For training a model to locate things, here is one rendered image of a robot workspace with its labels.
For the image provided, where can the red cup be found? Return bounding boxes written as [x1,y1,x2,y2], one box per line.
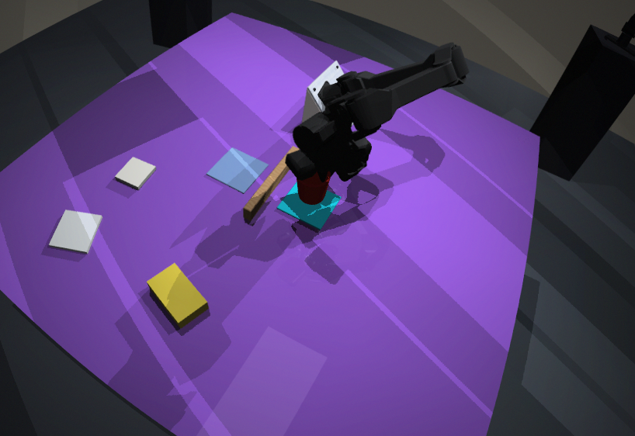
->
[297,171,331,205]

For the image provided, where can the tan wooden bar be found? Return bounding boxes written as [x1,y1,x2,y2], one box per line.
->
[243,147,299,221]

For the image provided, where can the yellow rectangular block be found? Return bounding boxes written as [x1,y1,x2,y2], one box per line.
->
[147,264,209,329]

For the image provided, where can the white flat rectangular pad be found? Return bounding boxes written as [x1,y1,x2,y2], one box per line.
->
[49,210,102,254]

